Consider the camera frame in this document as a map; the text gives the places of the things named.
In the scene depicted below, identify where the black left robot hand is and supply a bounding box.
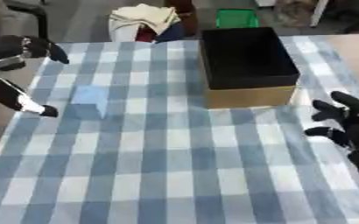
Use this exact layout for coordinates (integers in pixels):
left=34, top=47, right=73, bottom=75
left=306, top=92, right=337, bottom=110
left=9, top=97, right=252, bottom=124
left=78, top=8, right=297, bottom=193
left=0, top=34, right=71, bottom=118

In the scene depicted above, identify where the pile of folded cloths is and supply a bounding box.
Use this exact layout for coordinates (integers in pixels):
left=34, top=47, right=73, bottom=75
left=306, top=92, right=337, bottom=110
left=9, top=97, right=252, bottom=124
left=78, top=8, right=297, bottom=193
left=107, top=3, right=186, bottom=44

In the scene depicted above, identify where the black chair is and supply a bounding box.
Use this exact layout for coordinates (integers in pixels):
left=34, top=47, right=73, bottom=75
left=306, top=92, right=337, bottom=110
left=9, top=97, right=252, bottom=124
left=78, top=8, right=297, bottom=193
left=0, top=0, right=51, bottom=40

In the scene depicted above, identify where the white table leg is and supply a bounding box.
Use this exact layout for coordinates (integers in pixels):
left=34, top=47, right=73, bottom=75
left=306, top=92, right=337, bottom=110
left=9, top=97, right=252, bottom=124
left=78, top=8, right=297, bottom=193
left=308, top=0, right=332, bottom=29

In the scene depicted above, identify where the green plastic crate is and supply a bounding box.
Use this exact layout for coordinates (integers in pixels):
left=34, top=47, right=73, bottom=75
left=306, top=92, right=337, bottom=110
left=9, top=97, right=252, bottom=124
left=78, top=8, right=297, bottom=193
left=215, top=8, right=261, bottom=29

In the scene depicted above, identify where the tan cardboard box black inside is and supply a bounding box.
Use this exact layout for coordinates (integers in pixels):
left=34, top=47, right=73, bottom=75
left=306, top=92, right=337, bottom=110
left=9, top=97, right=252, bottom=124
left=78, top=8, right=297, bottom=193
left=198, top=26, right=302, bottom=110

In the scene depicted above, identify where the light blue cube block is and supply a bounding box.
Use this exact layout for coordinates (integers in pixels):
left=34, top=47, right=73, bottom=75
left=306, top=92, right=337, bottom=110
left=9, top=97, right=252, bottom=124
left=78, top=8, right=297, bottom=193
left=67, top=85, right=111, bottom=120

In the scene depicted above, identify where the brown wooden post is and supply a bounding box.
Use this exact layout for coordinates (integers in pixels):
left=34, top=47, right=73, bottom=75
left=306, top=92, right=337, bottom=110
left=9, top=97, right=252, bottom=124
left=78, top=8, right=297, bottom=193
left=164, top=0, right=200, bottom=38

